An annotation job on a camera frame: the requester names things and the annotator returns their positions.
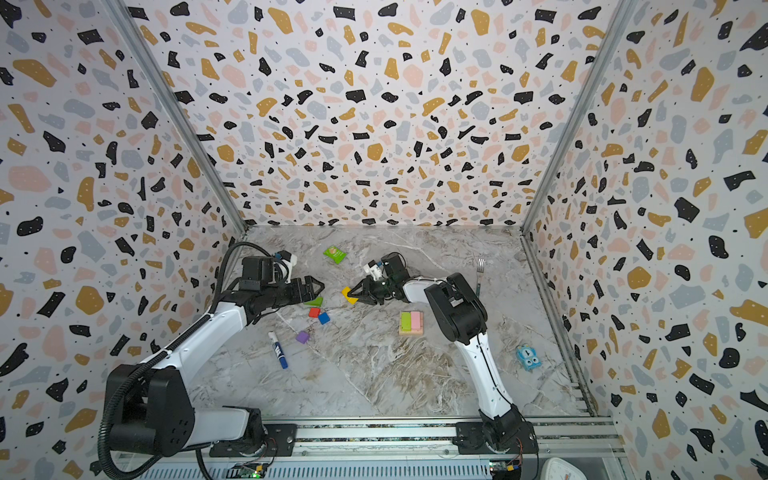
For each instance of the blue monster toy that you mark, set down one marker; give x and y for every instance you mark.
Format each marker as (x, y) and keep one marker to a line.
(528, 358)

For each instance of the yellow arch block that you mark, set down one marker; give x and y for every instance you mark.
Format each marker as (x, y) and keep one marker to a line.
(346, 293)

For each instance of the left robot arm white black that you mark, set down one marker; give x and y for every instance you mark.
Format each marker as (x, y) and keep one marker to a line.
(148, 409)

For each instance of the green snack packet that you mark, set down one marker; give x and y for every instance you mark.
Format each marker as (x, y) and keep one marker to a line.
(336, 254)

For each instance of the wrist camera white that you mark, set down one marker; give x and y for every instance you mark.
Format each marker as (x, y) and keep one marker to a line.
(375, 270)
(286, 263)

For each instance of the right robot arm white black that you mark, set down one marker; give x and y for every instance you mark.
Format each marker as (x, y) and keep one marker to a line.
(462, 319)

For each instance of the dark green block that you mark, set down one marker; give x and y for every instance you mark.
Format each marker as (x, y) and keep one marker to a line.
(317, 302)

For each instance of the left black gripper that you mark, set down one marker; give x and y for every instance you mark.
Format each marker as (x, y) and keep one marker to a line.
(308, 294)

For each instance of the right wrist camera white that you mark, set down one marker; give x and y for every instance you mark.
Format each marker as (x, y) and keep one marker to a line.
(375, 270)

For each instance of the lime green block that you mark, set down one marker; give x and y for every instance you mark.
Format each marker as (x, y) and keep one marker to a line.
(405, 322)

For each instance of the pink block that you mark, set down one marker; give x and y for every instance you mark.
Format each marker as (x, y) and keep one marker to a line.
(416, 321)

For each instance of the white object bottom right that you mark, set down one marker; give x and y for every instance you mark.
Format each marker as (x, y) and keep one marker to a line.
(560, 469)

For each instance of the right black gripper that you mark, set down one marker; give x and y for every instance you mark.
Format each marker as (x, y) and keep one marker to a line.
(374, 288)

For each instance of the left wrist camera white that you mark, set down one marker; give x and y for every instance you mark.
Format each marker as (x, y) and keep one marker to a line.
(286, 263)

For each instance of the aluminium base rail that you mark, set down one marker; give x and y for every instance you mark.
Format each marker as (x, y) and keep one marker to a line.
(422, 448)

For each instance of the blue marker pen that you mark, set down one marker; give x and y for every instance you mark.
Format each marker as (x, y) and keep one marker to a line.
(278, 350)

